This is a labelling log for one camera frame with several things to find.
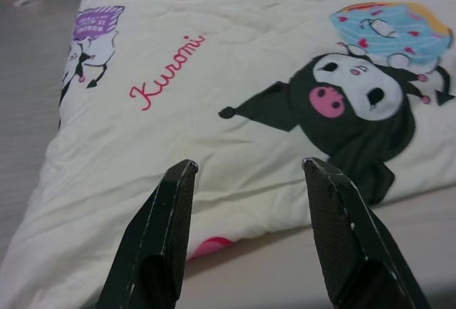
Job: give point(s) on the cream cartoon print quilt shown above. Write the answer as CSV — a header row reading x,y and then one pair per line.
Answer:
x,y
178,138

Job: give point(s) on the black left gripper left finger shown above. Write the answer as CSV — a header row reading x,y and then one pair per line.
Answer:
x,y
153,245

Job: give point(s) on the white tissue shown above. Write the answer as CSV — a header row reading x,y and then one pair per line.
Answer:
x,y
23,0

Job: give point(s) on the mattress with beige sheet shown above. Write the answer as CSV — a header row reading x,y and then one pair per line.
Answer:
x,y
278,273

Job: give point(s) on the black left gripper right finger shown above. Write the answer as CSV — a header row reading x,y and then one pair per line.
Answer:
x,y
349,245

